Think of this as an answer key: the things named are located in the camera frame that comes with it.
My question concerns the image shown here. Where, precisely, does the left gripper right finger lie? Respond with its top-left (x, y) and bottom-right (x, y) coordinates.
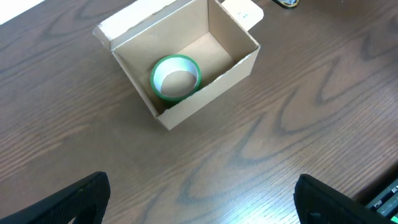
top-left (294, 174), bottom-right (394, 224)

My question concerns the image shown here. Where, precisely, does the brown cardboard box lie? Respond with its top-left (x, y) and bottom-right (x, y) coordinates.
top-left (93, 0), bottom-right (261, 129)

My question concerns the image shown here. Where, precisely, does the green tape roll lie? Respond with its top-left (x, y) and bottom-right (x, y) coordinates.
top-left (150, 54), bottom-right (201, 102)

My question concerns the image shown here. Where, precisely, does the black correction tape dispenser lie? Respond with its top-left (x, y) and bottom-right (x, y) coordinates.
top-left (273, 0), bottom-right (300, 9)

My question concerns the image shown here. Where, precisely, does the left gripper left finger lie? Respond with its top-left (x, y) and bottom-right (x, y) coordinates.
top-left (1, 171), bottom-right (111, 224)

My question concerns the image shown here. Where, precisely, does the yellow tape measure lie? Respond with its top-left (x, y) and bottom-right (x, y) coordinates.
top-left (221, 0), bottom-right (264, 31)

